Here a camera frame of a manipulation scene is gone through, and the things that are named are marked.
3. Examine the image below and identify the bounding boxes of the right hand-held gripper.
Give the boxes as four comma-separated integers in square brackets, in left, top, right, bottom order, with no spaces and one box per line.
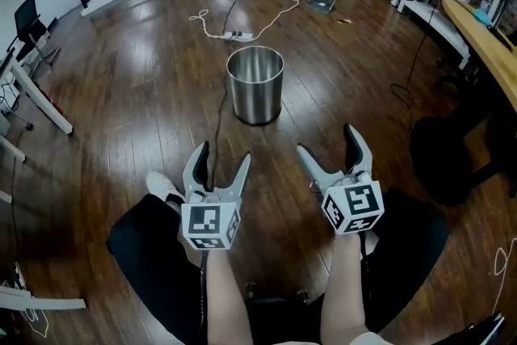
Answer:
[296,124,385,235]

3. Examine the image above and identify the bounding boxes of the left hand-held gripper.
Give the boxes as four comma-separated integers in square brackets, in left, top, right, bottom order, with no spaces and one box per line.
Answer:
[180,140,252,251]

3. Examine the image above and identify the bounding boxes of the stainless steel trash bin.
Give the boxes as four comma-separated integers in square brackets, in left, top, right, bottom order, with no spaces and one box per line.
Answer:
[225,45,285,125]

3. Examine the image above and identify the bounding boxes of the person's left forearm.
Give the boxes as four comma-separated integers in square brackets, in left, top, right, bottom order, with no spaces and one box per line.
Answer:
[205,249,254,345]

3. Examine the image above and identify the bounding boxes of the person's right forearm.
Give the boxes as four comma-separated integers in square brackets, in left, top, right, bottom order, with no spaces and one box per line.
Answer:
[321,232,367,343]

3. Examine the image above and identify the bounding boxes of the person's left leg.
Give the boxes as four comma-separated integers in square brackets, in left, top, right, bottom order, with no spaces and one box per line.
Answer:
[106,193,209,345]

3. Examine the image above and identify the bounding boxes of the person's leg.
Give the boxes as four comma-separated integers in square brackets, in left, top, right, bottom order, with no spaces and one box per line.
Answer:
[106,193,209,345]
[363,187,451,332]

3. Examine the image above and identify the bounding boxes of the black round chair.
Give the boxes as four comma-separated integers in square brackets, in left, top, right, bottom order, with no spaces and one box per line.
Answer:
[410,115,517,207]

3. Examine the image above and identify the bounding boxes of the person's right leg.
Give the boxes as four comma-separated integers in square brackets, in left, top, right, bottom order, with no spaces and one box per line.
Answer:
[363,187,451,332]

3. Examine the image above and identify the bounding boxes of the white power strip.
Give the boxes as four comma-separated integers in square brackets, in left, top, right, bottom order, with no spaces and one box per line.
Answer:
[11,262,27,290]
[224,30,254,42]

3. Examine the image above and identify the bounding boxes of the black seat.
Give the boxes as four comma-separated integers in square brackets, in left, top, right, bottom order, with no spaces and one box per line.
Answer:
[242,280,324,344]

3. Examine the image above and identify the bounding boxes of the person's white shirt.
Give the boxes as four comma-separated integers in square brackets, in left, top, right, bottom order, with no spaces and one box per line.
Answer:
[270,330,395,345]

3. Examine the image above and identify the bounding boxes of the white shelf unit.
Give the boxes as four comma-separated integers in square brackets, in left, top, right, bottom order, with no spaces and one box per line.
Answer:
[397,0,516,69]

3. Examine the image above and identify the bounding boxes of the curved wooden table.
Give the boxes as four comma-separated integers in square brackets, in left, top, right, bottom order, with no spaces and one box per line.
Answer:
[441,0,517,114]

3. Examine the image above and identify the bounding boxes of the white desk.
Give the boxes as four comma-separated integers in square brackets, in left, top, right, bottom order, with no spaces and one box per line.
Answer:
[0,286,88,312]
[0,52,74,162]

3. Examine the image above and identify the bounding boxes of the black office chair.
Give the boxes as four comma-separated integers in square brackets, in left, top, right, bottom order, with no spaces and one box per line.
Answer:
[7,0,61,69]

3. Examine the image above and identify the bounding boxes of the long black floor cable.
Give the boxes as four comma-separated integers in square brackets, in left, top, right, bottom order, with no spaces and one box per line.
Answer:
[209,0,250,191]

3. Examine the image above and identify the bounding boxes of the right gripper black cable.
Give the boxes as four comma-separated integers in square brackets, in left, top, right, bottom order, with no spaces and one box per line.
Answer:
[361,232,372,332]

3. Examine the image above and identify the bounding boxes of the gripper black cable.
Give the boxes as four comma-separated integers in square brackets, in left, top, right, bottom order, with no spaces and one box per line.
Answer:
[196,250,209,340]
[361,232,372,332]

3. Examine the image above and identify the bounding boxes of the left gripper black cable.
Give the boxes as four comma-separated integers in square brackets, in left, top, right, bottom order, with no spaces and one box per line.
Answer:
[196,250,209,340]

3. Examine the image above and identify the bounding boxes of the thin black cable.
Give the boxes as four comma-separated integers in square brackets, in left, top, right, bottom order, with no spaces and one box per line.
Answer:
[389,0,441,134]

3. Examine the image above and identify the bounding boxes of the thin white cord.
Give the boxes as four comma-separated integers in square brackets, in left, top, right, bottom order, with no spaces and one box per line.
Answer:
[488,238,517,314]

